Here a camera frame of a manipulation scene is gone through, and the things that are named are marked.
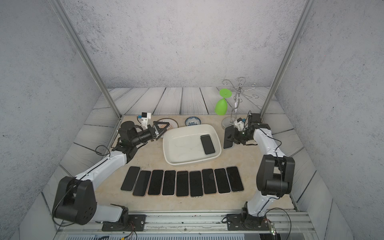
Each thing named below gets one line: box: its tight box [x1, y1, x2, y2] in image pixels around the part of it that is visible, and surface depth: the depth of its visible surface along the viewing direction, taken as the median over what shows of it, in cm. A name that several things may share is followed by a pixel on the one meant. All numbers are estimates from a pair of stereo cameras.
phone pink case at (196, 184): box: [189, 171, 204, 198], surface depth 85 cm
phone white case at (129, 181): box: [120, 166, 141, 192], surface depth 89 cm
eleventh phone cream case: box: [223, 124, 235, 150], surface depth 88 cm
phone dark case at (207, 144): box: [200, 134, 216, 155], surface depth 104 cm
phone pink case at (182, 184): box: [176, 170, 189, 197], surface depth 86 cm
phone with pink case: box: [202, 168, 217, 195], surface depth 87 cm
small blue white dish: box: [185, 116, 202, 127], surface depth 117 cm
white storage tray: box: [163, 123, 222, 166], surface depth 103 cm
